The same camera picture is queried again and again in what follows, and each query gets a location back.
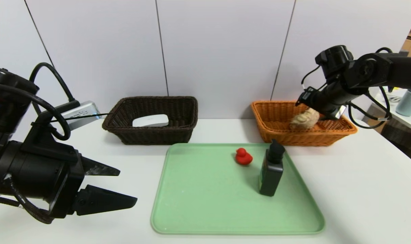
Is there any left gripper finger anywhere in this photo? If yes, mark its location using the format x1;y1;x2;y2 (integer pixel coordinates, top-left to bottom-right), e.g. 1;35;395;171
80;156;121;177
72;184;138;216

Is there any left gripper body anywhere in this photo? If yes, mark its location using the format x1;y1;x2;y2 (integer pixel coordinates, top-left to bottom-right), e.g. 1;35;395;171
8;141;86;219

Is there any white rectangular case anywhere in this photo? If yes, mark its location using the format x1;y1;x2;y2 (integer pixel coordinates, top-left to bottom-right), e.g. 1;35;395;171
133;114;169;128

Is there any black pump bottle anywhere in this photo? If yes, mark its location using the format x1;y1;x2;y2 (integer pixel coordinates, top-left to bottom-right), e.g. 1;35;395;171
259;139;285;197

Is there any striped bread loaf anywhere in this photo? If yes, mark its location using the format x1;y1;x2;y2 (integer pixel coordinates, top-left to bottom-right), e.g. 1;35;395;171
290;108;320;130

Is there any dark brown wicker basket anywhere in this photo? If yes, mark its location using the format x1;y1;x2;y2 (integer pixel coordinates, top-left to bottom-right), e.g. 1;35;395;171
103;97;198;146

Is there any orange wicker basket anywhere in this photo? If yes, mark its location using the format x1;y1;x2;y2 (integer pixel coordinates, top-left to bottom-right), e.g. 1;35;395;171
250;101;358;147

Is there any black zip tie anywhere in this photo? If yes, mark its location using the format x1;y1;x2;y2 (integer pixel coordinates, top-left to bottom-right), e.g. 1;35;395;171
51;114;109;122

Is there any green plastic tray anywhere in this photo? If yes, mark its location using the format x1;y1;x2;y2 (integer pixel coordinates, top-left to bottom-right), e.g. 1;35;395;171
151;143;325;235

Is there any red rubber duck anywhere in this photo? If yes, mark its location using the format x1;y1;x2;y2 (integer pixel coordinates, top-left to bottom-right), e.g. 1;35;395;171
235;148;253;166

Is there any grey-blue cup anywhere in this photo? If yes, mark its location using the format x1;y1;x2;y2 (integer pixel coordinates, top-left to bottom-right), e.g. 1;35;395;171
395;90;411;117

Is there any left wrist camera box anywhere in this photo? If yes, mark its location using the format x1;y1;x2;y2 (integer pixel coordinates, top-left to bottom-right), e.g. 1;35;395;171
58;101;101;131

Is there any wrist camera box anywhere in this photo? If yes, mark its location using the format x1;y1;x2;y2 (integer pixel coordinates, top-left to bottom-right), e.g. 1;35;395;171
334;104;347;120
58;101;101;131

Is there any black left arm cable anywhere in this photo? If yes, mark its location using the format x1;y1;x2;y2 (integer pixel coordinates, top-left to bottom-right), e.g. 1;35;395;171
29;63;75;141

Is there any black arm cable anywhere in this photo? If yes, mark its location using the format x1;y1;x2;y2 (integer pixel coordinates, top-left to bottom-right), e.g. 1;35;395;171
348;86;392;129
29;63;75;141

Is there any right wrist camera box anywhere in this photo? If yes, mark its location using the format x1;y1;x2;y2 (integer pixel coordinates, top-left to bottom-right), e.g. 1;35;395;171
334;104;347;120

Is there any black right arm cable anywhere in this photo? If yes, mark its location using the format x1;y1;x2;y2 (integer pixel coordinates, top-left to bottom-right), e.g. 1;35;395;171
348;86;392;129

